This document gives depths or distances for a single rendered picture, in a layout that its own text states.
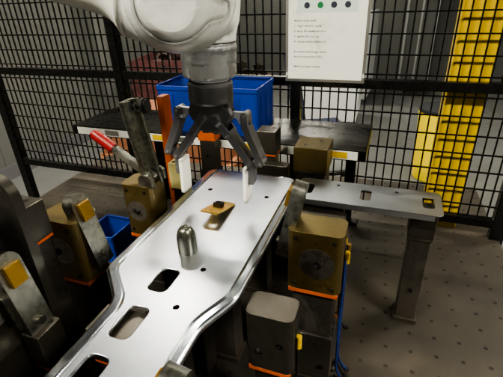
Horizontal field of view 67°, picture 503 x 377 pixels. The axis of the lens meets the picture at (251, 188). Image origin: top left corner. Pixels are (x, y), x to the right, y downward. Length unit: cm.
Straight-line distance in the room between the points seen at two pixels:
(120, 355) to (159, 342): 5
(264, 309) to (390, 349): 43
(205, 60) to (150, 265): 33
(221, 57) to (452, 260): 87
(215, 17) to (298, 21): 73
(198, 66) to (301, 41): 58
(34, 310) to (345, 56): 93
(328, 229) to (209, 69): 31
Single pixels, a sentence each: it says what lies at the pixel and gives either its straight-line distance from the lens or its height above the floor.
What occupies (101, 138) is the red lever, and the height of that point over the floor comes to 114.
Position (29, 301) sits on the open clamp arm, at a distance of 60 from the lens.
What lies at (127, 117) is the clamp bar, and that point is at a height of 119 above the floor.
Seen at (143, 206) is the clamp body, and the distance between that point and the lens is 80.
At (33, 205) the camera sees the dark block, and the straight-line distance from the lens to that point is 64.
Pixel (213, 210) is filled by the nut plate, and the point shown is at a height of 102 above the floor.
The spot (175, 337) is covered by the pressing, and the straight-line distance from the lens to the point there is 52.
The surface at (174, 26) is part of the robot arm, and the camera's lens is 41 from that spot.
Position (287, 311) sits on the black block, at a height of 99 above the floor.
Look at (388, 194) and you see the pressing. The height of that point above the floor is 100.
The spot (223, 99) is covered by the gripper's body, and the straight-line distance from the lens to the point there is 64.
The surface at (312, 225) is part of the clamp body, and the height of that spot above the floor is 105.
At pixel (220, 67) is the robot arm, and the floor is 128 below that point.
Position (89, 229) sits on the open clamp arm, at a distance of 68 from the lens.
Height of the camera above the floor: 138
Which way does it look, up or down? 27 degrees down
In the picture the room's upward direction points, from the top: 2 degrees counter-clockwise
